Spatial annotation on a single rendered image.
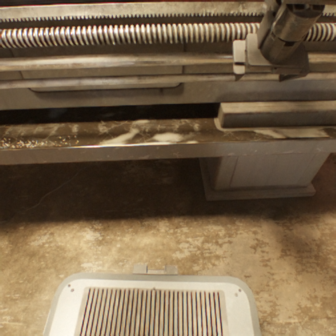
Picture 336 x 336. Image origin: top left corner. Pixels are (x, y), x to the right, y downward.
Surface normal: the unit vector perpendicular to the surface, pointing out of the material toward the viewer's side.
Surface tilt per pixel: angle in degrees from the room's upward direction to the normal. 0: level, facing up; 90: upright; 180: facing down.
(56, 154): 90
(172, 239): 0
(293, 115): 90
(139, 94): 90
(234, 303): 0
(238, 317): 0
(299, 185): 90
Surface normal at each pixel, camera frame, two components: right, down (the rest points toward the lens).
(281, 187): 0.05, 0.75
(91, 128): 0.00, -0.66
